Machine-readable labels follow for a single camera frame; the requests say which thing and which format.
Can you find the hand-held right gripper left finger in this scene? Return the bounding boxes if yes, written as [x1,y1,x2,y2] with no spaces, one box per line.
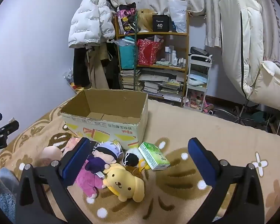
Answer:
[15,137,91,224]

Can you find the yellow plastic ring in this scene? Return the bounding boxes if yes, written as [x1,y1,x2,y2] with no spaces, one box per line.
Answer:
[138,159,151,171]

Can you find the cream padded chair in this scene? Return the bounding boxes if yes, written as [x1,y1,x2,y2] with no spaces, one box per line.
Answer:
[212,0,280,125]

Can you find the yellow dog plush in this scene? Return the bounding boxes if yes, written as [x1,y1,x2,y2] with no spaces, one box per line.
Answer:
[103,163,145,203]

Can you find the blonde wig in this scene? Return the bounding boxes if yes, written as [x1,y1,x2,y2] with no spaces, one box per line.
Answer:
[137,9,158,32]

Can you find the thin green pole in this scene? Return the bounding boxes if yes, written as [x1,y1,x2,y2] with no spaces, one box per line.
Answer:
[134,12,139,90]

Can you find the light blue cloth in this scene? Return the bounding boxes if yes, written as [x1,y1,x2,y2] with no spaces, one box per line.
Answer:
[188,71,208,85]

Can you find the black and white plush keychain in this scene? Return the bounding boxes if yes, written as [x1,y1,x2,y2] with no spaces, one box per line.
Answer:
[122,148,145,168]

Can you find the white-haired plush doll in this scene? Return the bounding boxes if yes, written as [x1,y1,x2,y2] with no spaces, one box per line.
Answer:
[85,141,124,178]

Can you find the beige round plush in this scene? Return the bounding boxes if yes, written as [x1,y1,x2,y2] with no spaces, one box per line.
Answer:
[40,146,63,167]

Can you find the black box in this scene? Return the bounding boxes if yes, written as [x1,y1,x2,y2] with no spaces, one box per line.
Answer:
[152,15,172,32]

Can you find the printed cardboard box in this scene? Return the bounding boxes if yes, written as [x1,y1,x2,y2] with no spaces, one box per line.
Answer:
[60,88,149,150]

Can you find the dark hanging coat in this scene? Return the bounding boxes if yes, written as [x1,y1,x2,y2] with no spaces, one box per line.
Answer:
[73,44,91,87]

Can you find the green tissue pack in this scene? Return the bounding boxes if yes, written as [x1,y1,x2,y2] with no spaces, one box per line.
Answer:
[138,142,171,171]

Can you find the white puffer jacket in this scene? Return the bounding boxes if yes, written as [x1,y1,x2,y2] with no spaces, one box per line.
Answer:
[68,0,116,49]

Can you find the beige hanging coat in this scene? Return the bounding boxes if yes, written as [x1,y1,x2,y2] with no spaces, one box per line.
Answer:
[87,44,111,89]

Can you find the clear plastic bag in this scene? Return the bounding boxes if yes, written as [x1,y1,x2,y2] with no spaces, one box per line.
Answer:
[168,0,187,33]

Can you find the pink plush toy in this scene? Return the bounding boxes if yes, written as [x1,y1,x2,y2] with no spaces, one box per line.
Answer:
[75,162,106,199]

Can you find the black printed bag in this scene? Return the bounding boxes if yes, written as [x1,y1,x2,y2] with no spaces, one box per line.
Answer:
[117,2,138,35]

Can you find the red patterned bag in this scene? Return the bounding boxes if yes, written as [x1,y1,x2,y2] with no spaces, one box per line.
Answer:
[137,38,162,66]

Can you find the wooden shelf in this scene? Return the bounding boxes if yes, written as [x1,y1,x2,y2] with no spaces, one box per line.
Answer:
[114,12,190,108]

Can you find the black pouch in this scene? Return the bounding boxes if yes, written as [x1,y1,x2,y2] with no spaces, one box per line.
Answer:
[190,47,210,57]

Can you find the person's blue-grey pants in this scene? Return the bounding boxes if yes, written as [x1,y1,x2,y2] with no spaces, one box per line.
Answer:
[0,167,17,223]

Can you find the pink items in cart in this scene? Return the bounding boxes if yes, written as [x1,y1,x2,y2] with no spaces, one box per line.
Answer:
[185,91,206,110]

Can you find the pile of books and papers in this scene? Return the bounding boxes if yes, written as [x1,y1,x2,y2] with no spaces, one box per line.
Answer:
[139,71,185,102]

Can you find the pink and white roller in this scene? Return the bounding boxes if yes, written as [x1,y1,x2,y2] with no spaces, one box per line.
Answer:
[203,103,215,116]

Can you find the group of white cosmetic bottles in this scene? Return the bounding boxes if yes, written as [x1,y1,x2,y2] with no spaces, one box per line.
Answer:
[164,46,187,67]

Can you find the teal bag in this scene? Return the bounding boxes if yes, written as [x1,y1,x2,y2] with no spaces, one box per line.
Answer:
[118,38,138,70]

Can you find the pile of small clutter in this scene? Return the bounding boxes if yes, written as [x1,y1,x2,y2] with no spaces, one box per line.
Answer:
[63,69,84,91]

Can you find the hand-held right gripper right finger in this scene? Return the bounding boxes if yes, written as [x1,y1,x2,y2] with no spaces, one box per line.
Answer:
[188,138,264,224]

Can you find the white storage cart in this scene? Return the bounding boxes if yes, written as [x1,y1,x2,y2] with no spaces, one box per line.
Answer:
[184,54,213,111]

